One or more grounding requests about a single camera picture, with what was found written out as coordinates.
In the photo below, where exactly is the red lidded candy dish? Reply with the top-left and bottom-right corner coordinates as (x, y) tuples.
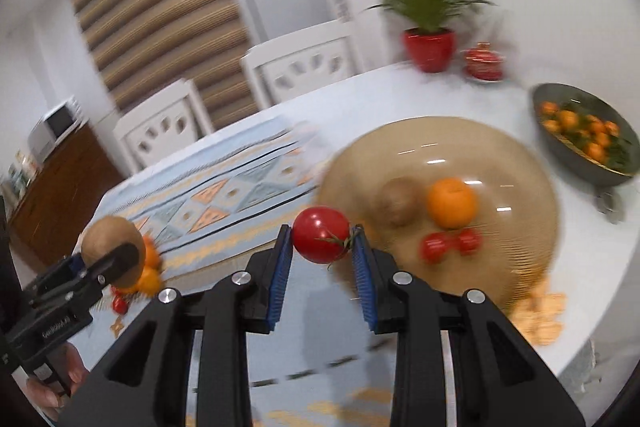
(464, 42), (504, 82)

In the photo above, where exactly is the white chair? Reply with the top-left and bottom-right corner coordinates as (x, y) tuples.
(114, 79), (215, 173)
(241, 20), (364, 110)

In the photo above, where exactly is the large orange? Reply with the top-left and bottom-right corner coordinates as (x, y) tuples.
(425, 178), (478, 230)

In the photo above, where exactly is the striped brown curtain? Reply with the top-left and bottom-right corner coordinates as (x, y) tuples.
(70, 0), (257, 128)

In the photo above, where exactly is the left hand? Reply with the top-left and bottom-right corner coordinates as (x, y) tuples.
(25, 343), (89, 421)

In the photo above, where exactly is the small red tomato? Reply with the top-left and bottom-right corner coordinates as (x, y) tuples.
(456, 229), (483, 256)
(420, 232), (450, 265)
(112, 296), (129, 315)

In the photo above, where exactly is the white chair left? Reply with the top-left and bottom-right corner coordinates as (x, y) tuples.
(114, 79), (215, 173)

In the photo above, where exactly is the dark green bowl of tangerines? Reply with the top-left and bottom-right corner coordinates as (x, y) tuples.
(530, 83), (639, 187)

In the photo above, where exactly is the amber glass fruit bowl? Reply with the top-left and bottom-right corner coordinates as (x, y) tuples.
(314, 117), (560, 310)

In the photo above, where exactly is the brown kiwi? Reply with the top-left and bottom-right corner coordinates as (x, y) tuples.
(80, 216), (145, 289)
(373, 176), (423, 228)

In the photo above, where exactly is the white chair right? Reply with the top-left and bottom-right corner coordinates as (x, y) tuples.
(241, 20), (364, 110)

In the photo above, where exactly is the small red tomato on cloth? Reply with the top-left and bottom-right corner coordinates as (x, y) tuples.
(112, 296), (129, 315)

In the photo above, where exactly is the orange on cloth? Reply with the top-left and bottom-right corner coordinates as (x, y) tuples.
(112, 235), (164, 297)

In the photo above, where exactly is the brown wooden sideboard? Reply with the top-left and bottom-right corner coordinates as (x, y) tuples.
(8, 124), (124, 273)

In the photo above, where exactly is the blue patterned table cloth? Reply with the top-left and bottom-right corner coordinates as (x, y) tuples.
(96, 117), (395, 426)

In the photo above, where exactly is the white microwave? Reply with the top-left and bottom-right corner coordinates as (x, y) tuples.
(27, 96), (85, 165)

